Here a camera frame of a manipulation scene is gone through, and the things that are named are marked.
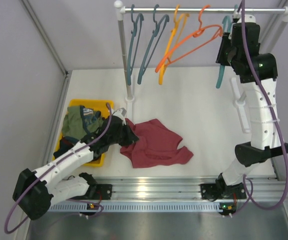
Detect red tank top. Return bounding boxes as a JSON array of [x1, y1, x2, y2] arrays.
[[120, 119, 194, 169]]

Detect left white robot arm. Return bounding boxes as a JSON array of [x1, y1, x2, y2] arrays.
[[12, 116, 139, 220]]

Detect slotted white cable duct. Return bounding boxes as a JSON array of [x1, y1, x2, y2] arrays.
[[48, 201, 236, 213]]

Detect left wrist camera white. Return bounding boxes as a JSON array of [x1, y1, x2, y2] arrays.
[[113, 107, 127, 125]]

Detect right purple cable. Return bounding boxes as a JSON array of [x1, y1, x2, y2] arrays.
[[236, 0, 288, 211]]

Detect purple cable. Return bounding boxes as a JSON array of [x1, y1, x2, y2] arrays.
[[3, 101, 113, 235], [236, 0, 288, 211]]

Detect white clothes rack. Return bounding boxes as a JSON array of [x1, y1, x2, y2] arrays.
[[113, 0, 288, 134]]

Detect dark teal hanger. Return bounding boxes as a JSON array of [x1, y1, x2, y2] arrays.
[[126, 4, 144, 86], [137, 4, 170, 85]]

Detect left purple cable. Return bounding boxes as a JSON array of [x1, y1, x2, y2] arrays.
[[3, 101, 113, 235]]

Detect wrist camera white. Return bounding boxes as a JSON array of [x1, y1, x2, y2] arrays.
[[233, 13, 256, 24], [113, 107, 127, 125]]

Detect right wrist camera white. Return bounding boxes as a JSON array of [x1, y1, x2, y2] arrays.
[[233, 13, 256, 24]]

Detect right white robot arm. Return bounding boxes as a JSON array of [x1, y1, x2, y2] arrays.
[[216, 22, 288, 198]]

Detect teal green hanger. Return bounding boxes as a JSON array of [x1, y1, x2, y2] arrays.
[[216, 15, 233, 89]]

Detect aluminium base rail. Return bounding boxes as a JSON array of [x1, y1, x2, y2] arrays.
[[95, 176, 285, 202]]

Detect green clothes pile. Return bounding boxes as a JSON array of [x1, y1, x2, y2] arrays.
[[58, 105, 105, 149]]

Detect orange hanger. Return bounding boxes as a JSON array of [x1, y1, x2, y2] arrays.
[[154, 4, 224, 74]]

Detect dark teal hanger leftmost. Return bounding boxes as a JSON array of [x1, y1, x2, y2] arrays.
[[126, 4, 144, 86]]

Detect yellow hanger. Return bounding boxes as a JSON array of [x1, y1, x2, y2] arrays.
[[155, 4, 190, 85]]

